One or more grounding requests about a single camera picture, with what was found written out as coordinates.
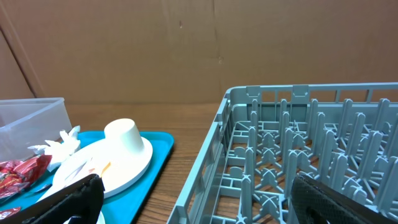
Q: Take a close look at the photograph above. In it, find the yellow plastic spoon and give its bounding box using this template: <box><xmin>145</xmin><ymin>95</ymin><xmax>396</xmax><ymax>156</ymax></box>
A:
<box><xmin>99</xmin><ymin>162</ymin><xmax>111</xmax><ymax>177</ymax></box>

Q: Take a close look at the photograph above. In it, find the white paper cup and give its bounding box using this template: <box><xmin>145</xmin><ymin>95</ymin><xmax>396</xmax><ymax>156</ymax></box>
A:
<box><xmin>104</xmin><ymin>118</ymin><xmax>144</xmax><ymax>154</ymax></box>

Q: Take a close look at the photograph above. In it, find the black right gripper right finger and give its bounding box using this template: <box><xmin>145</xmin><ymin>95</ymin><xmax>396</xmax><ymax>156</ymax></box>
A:
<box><xmin>291</xmin><ymin>175</ymin><xmax>395</xmax><ymax>224</ymax></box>

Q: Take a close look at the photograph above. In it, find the clear plastic bin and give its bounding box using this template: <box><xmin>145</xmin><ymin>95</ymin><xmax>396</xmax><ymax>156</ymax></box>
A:
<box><xmin>1</xmin><ymin>98</ymin><xmax>72</xmax><ymax>162</ymax></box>

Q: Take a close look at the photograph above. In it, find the grey dishwasher rack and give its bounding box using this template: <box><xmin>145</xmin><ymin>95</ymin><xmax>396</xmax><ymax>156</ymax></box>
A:
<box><xmin>169</xmin><ymin>82</ymin><xmax>397</xmax><ymax>223</ymax></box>

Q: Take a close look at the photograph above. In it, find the red snack wrapper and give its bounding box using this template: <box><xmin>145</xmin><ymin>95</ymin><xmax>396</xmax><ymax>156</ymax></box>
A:
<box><xmin>1</xmin><ymin>155</ymin><xmax>52</xmax><ymax>200</ymax></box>

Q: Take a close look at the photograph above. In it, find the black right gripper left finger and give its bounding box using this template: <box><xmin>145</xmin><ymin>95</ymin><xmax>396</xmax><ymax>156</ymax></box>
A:
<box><xmin>1</xmin><ymin>174</ymin><xmax>104</xmax><ymax>224</ymax></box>

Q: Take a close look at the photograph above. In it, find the grey round plate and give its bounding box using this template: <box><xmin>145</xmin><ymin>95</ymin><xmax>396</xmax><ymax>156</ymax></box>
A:
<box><xmin>63</xmin><ymin>212</ymin><xmax>106</xmax><ymax>224</ymax></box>

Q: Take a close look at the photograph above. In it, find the white napkin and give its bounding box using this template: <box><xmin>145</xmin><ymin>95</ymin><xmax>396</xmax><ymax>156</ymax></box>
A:
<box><xmin>28</xmin><ymin>126</ymin><xmax>81</xmax><ymax>172</ymax></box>

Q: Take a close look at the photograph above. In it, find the red ketchup packet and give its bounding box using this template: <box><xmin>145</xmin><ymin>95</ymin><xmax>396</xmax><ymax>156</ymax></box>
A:
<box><xmin>0</xmin><ymin>207</ymin><xmax>21</xmax><ymax>220</ymax></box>

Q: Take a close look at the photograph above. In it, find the white round plate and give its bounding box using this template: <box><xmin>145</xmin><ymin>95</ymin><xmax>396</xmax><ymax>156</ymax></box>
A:
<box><xmin>53</xmin><ymin>138</ymin><xmax>154</xmax><ymax>198</ymax></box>

